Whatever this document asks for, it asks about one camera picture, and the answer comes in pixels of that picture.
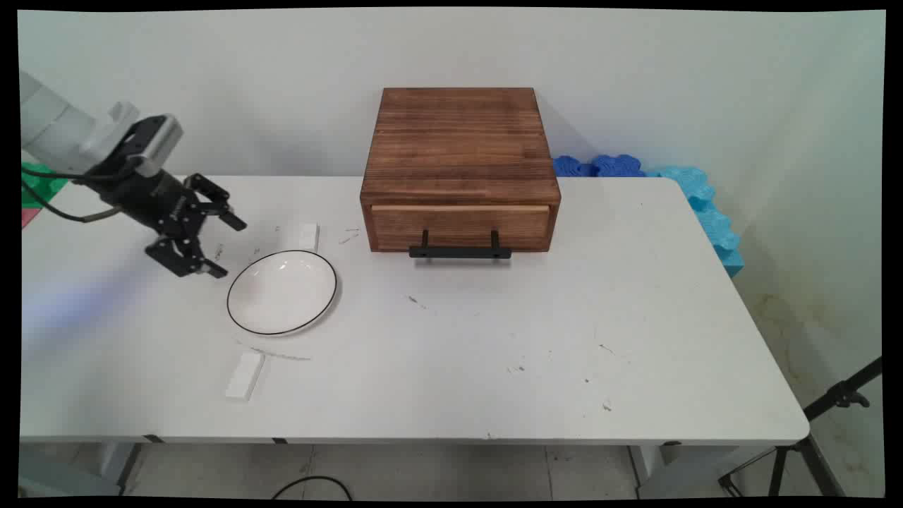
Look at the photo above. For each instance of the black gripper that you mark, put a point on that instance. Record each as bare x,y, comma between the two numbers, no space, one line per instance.
148,197

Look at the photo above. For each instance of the wooden cabinet door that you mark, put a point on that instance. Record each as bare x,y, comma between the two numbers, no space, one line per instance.
458,220

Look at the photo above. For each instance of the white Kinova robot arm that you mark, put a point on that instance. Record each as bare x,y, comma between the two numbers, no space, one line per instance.
49,127

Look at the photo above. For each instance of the white plate with black rim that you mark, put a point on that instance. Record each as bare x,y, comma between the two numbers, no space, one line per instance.
282,293

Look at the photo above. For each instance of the long white block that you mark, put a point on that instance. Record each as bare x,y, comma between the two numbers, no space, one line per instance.
245,376

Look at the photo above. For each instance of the green foam mat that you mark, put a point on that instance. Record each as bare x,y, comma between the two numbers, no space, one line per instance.
49,185

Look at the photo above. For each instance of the pink foam mat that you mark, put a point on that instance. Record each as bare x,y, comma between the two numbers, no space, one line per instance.
27,217

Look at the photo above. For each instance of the white table leg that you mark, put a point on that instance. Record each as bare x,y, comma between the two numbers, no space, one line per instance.
118,462
645,466

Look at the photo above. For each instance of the dark wooden cabinet box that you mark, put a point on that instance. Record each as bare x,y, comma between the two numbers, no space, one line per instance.
458,141

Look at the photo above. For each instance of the dark blue foam mat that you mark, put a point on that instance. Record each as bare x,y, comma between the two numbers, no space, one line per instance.
619,165
573,168

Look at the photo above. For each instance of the light blue foam mat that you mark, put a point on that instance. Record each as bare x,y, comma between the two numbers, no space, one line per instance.
709,212

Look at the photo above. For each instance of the black tripod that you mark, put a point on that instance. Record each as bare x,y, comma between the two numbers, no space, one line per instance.
839,396

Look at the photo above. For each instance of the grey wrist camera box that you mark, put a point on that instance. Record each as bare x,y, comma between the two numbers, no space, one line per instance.
159,141

